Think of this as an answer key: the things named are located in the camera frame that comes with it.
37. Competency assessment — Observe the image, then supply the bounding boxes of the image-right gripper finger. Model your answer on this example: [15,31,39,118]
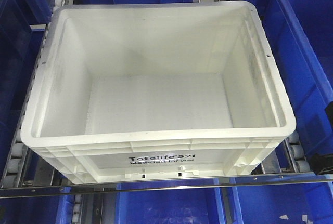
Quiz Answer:
[309,153,333,175]

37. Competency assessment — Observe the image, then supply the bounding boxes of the white plastic tote bin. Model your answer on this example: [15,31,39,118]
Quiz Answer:
[20,1,296,184]

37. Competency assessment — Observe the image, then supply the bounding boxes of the blue bin lower destination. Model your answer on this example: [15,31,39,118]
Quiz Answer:
[114,188,226,223]

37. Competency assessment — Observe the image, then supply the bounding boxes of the blue bin right destination shelf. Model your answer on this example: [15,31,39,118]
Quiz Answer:
[263,0,332,160]

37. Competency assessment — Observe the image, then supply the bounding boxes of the blue bin destination shelf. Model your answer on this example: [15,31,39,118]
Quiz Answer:
[1,0,52,170]
[263,0,332,160]

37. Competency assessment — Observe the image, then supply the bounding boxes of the blue bin left destination shelf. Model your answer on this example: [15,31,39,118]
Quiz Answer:
[1,0,52,170]

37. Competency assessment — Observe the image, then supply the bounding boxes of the right side white rollers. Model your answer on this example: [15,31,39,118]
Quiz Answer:
[287,131,311,173]

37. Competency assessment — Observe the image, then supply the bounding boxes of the white rollers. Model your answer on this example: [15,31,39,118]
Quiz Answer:
[1,128,28,189]
[287,131,311,173]

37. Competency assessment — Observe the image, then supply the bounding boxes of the left side white rollers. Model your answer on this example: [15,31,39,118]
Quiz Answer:
[1,128,28,189]

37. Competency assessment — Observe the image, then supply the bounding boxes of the destination shelf front rail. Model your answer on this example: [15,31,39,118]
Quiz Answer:
[1,173,332,199]

